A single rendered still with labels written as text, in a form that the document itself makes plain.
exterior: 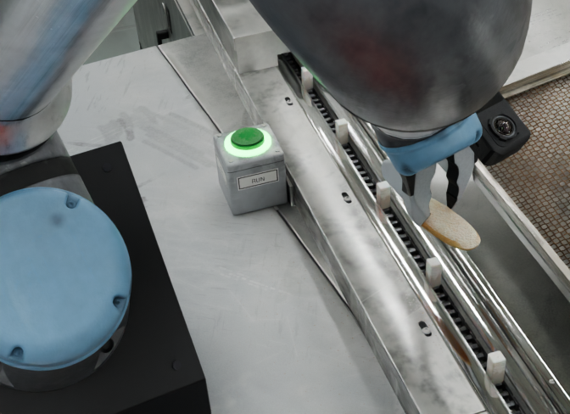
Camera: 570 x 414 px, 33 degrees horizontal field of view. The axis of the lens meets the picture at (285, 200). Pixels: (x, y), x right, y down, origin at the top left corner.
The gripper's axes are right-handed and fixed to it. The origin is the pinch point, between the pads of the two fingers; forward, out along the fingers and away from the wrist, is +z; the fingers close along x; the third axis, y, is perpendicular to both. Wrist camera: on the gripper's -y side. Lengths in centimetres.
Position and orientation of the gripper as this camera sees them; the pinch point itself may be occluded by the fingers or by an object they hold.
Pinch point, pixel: (439, 209)
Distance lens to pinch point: 97.5
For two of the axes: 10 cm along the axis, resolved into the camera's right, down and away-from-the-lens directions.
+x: -8.2, 4.0, -4.1
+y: -5.7, -4.7, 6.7
